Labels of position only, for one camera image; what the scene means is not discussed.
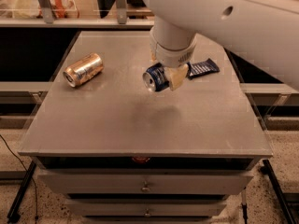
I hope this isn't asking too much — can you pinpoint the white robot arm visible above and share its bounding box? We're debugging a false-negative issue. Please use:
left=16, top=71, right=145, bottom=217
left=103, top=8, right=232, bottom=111
left=143, top=0, right=299, bottom=90

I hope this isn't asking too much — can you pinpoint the grey metal shelf rail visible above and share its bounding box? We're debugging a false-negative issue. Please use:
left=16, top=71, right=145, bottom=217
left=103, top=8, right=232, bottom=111
left=0, top=19, right=154, bottom=29

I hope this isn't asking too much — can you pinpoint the black right floor rail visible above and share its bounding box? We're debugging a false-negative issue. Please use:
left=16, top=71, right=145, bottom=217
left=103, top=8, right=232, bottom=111
left=261, top=160, right=299, bottom=224

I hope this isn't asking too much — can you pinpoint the dark blue snack wrapper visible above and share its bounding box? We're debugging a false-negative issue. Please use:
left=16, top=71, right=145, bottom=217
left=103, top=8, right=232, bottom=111
left=187, top=59, right=220, bottom=79

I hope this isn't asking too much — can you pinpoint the gold soda can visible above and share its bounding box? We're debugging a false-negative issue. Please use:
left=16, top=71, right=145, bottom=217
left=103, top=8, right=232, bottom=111
left=63, top=53, right=104, bottom=88

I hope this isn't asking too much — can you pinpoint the orange white plastic bag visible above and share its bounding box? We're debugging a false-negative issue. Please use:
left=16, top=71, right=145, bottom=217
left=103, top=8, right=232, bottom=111
left=36, top=0, right=79, bottom=19

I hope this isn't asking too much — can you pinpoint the black floor cable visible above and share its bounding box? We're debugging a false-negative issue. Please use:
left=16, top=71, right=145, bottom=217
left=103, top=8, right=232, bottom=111
left=0, top=134, right=39, bottom=224

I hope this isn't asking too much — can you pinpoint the black left floor rail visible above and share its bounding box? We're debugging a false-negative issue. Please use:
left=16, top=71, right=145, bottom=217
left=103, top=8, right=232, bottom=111
left=7, top=161, right=36, bottom=224

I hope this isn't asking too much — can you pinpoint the drawer knob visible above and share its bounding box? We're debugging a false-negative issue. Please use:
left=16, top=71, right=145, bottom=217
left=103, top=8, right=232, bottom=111
left=144, top=208, right=151, bottom=217
left=141, top=182, right=150, bottom=193

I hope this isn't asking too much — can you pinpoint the black floor rail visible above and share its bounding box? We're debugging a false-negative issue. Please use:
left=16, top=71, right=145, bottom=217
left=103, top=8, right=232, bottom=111
left=261, top=160, right=299, bottom=224
left=7, top=161, right=36, bottom=224

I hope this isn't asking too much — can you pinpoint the blue pepsi can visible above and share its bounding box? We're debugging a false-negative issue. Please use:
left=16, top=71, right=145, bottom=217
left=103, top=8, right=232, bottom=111
left=142, top=63, right=169, bottom=92

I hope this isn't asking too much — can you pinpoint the upper drawer knob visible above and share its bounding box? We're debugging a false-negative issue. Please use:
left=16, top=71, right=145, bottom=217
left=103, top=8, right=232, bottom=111
left=141, top=182, right=150, bottom=193

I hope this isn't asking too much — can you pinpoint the grey drawer cabinet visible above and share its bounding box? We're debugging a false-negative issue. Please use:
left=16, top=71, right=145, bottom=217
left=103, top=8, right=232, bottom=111
left=21, top=31, right=272, bottom=224

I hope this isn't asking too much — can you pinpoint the red object in drawer gap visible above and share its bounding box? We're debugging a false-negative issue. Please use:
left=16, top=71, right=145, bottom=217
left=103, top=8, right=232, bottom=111
left=132, top=157, right=150, bottom=164

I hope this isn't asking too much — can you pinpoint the lower drawer knob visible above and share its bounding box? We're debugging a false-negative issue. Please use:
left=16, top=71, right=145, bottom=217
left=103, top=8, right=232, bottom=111
left=144, top=208, right=151, bottom=217

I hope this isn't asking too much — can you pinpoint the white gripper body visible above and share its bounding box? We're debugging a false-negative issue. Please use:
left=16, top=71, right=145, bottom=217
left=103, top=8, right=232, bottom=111
left=149, top=32, right=196, bottom=68

